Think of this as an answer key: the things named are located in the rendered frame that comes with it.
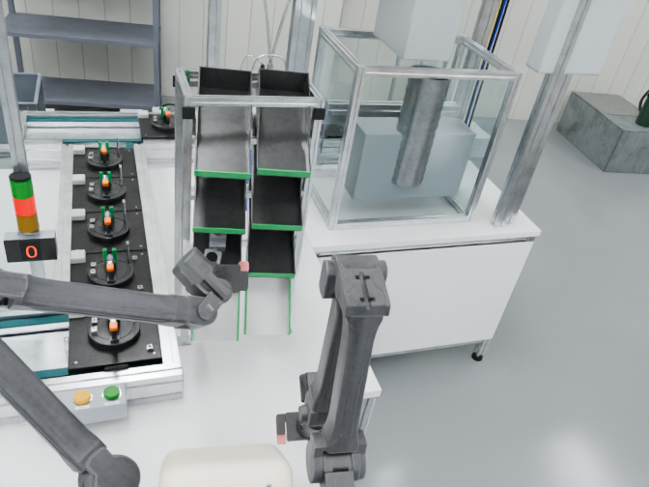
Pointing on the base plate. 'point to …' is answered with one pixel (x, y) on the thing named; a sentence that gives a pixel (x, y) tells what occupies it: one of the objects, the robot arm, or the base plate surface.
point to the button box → (107, 411)
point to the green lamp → (21, 189)
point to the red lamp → (24, 207)
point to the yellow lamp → (27, 223)
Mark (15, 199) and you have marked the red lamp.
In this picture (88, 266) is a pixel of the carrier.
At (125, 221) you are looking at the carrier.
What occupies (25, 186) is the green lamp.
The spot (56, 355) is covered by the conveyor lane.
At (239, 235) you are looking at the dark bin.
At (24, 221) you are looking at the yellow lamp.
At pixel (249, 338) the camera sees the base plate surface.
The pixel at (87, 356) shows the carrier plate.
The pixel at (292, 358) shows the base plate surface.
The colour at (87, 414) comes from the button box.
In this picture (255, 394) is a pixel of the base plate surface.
